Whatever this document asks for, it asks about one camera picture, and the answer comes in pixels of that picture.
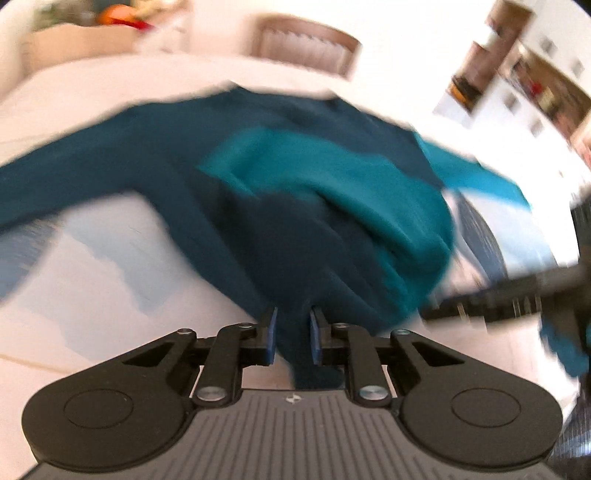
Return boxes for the teal and navy sweater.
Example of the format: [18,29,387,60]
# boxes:
[0,87,583,393]

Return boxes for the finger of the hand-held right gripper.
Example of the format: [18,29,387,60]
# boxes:
[421,265,591,325]

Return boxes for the light wooden sideboard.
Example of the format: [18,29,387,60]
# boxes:
[21,16,191,80]

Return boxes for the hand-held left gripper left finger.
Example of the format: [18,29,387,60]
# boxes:
[122,307,279,409]

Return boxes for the cluttered wall shelf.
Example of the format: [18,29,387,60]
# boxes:
[433,0,591,168]

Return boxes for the brown wooden chair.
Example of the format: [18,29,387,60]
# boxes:
[255,15,362,80]

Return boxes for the orange fruit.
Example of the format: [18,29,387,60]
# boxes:
[96,4,140,25]

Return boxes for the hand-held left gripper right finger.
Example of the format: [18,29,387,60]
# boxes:
[309,307,468,409]

